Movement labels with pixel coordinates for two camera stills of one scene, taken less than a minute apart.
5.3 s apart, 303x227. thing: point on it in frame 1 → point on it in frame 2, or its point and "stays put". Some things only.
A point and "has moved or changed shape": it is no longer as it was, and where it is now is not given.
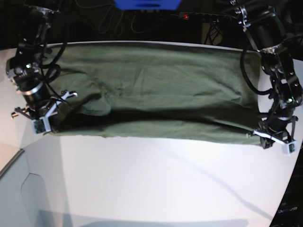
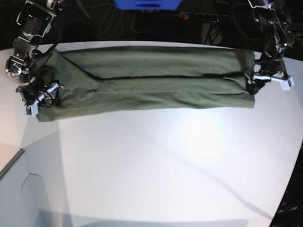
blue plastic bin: (148, 4) stays put
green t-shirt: (169, 91) has moved or changed shape
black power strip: (197, 17) stays put
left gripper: (40, 112) → (32, 93)
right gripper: (280, 130) → (267, 70)
